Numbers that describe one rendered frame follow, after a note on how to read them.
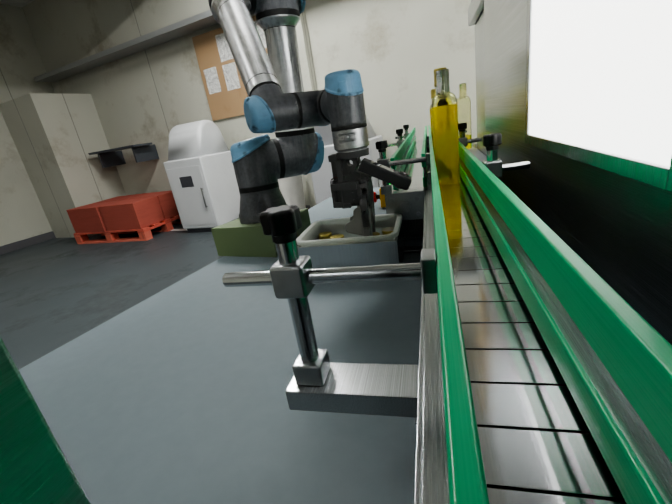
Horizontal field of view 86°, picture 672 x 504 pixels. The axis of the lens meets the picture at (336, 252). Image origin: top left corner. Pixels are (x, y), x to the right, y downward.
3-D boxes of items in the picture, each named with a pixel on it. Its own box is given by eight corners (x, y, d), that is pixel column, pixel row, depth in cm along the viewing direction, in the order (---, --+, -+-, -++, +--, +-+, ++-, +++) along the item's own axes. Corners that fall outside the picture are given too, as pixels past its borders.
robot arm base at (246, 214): (229, 224, 106) (221, 191, 103) (265, 212, 118) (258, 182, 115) (265, 223, 97) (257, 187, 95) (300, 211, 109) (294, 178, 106)
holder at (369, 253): (428, 275, 72) (425, 239, 70) (300, 280, 80) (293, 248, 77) (428, 246, 88) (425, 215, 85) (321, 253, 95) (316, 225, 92)
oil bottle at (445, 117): (460, 183, 88) (456, 89, 81) (436, 186, 89) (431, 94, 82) (458, 179, 93) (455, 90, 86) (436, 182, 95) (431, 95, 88)
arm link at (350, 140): (369, 126, 78) (363, 127, 70) (372, 147, 79) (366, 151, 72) (336, 131, 80) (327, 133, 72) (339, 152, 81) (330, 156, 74)
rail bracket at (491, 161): (531, 215, 58) (533, 129, 54) (485, 219, 60) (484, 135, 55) (525, 209, 62) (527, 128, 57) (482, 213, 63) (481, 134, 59)
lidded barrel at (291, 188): (317, 216, 462) (309, 167, 441) (298, 228, 419) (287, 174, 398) (284, 217, 484) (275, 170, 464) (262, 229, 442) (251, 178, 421)
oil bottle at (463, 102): (471, 148, 153) (470, 81, 144) (457, 150, 154) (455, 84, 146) (471, 147, 157) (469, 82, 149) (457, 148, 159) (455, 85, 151)
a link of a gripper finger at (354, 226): (348, 247, 83) (344, 207, 81) (374, 246, 81) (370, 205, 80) (345, 250, 80) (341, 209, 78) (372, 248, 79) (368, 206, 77)
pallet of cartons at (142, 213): (196, 221, 556) (186, 188, 539) (137, 244, 469) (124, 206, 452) (135, 223, 620) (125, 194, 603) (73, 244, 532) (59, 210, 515)
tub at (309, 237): (401, 275, 73) (397, 234, 70) (299, 279, 79) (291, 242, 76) (405, 245, 89) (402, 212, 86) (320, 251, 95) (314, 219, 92)
